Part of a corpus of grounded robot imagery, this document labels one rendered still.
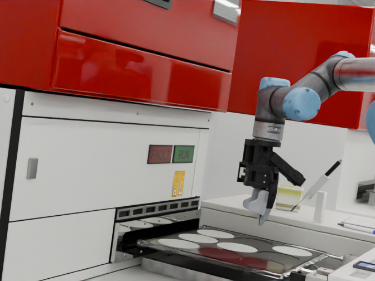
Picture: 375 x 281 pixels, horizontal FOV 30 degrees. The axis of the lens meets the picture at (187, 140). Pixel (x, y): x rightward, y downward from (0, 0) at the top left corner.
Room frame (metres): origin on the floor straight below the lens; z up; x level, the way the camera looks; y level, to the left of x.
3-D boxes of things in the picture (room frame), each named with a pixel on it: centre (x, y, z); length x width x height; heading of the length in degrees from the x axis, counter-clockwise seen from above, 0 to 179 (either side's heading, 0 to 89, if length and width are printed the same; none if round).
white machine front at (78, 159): (1.64, 0.13, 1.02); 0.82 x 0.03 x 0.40; 154
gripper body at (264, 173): (1.73, -0.19, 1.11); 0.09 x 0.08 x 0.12; 107
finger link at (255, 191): (1.74, -0.19, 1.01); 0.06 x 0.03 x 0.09; 107
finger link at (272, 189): (1.71, -0.22, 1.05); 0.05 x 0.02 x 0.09; 17
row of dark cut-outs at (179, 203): (1.80, 0.04, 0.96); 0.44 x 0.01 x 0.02; 154
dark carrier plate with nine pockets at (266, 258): (1.72, -0.16, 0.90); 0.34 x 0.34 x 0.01; 64
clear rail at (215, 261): (1.55, -0.08, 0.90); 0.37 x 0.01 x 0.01; 64
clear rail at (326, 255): (1.64, -0.32, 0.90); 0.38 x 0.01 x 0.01; 154
